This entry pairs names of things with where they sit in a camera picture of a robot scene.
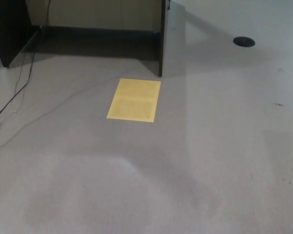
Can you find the yellow paper sheet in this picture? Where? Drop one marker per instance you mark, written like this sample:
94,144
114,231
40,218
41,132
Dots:
134,100

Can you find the black round floor cover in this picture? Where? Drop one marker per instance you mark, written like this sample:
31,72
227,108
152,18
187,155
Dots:
244,41

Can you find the dark wooden desk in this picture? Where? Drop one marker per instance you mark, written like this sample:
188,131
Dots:
9,29

